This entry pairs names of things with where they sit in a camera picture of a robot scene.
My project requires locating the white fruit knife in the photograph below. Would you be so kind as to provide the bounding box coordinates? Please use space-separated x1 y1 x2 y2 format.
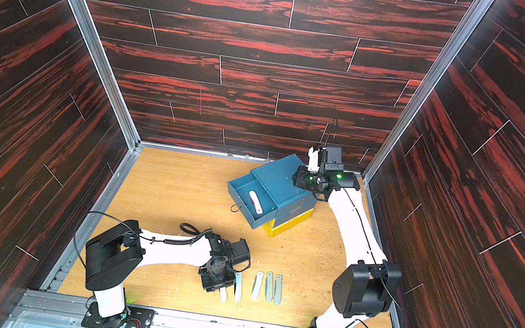
249 190 264 215
234 272 243 302
219 287 228 302

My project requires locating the teal yellow drawer cabinet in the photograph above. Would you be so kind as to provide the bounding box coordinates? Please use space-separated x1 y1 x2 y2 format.
250 154 317 238

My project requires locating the teal top drawer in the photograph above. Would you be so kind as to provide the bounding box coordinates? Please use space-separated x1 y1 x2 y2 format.
227 173 278 229

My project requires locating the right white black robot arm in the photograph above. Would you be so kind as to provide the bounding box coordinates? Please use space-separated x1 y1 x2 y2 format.
292 166 402 328

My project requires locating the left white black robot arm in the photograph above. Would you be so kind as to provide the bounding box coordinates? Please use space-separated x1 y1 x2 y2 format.
81 217 251 321

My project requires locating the green fruit knife middle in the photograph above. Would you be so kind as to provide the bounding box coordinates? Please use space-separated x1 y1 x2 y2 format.
264 271 275 302

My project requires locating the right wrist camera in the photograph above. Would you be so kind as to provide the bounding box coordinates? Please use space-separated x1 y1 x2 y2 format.
307 144 344 173

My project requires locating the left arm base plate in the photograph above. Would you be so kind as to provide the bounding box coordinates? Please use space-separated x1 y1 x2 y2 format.
81 302 156 328

